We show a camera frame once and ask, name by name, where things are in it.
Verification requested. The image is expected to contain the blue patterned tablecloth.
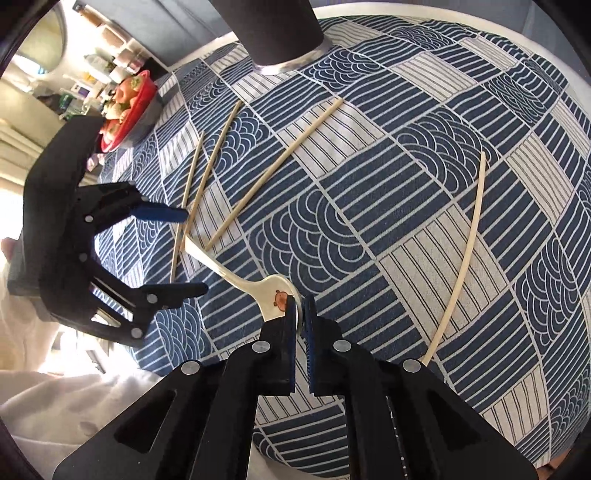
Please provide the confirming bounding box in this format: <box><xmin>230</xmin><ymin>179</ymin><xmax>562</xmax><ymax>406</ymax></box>
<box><xmin>90</xmin><ymin>14</ymin><xmax>591</xmax><ymax>476</ymax></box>

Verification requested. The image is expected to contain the wooden chopstick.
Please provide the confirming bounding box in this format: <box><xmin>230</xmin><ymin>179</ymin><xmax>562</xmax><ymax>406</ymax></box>
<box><xmin>184</xmin><ymin>100</ymin><xmax>243</xmax><ymax>224</ymax></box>
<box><xmin>204</xmin><ymin>97</ymin><xmax>345</xmax><ymax>251</ymax></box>
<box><xmin>421</xmin><ymin>151</ymin><xmax>488</xmax><ymax>364</ymax></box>
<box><xmin>170</xmin><ymin>131</ymin><xmax>205</xmax><ymax>284</ymax></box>

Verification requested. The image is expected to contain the red plastic fruit basket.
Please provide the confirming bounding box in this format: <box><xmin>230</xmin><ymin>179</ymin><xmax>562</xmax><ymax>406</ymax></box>
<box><xmin>99</xmin><ymin>69</ymin><xmax>158</xmax><ymax>153</ymax></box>

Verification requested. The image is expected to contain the white towel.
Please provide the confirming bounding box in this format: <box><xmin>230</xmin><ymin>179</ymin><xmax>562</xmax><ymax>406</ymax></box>
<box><xmin>0</xmin><ymin>369</ymin><xmax>250</xmax><ymax>480</ymax></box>

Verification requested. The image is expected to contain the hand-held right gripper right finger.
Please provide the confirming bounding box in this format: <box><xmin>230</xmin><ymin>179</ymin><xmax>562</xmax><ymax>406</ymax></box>
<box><xmin>302</xmin><ymin>294</ymin><xmax>540</xmax><ymax>480</ymax></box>

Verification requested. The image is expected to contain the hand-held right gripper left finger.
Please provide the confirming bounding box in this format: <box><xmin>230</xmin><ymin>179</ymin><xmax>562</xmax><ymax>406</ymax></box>
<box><xmin>52</xmin><ymin>295</ymin><xmax>296</xmax><ymax>480</ymax></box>

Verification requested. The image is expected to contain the cream spoon with cartoon print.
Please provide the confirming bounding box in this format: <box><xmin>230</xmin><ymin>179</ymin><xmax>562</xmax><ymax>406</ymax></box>
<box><xmin>182</xmin><ymin>237</ymin><xmax>303</xmax><ymax>333</ymax></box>

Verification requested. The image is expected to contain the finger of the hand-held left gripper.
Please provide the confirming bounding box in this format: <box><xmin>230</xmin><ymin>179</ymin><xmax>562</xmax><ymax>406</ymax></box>
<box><xmin>55</xmin><ymin>258</ymin><xmax>209</xmax><ymax>349</ymax></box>
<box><xmin>76</xmin><ymin>181</ymin><xmax>188</xmax><ymax>237</ymax></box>

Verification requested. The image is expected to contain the beige curtain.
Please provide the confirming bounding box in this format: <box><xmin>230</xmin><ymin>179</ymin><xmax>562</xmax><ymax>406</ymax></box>
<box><xmin>0</xmin><ymin>78</ymin><xmax>61</xmax><ymax>185</ymax></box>

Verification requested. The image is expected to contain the black cylindrical utensil holder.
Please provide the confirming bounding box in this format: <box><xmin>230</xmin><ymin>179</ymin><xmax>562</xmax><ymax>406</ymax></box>
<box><xmin>210</xmin><ymin>0</ymin><xmax>329</xmax><ymax>75</ymax></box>

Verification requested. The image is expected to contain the oval wall mirror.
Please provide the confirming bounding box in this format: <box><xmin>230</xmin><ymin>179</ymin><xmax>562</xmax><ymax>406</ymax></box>
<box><xmin>16</xmin><ymin>7</ymin><xmax>68</xmax><ymax>77</ymax></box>

